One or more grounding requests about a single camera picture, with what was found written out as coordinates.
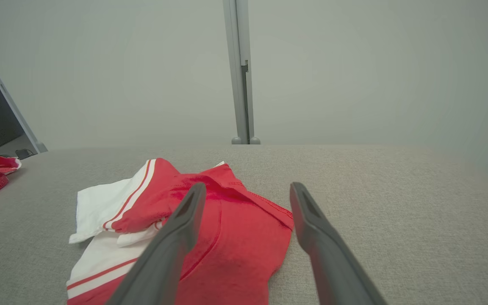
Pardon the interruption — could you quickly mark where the red and white T-shirt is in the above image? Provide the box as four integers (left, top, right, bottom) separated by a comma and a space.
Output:
66, 158, 294, 305

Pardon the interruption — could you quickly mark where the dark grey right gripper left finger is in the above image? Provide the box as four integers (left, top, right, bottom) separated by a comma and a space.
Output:
106, 183, 207, 305

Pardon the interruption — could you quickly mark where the grey slanted metal frame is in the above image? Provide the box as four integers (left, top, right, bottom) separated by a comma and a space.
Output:
0, 34, 48, 153

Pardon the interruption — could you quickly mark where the grey partition post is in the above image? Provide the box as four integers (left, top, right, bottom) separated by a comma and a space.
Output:
223, 0, 261, 145

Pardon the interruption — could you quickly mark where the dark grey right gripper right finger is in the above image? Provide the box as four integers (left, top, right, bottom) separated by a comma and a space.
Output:
289, 182, 387, 305

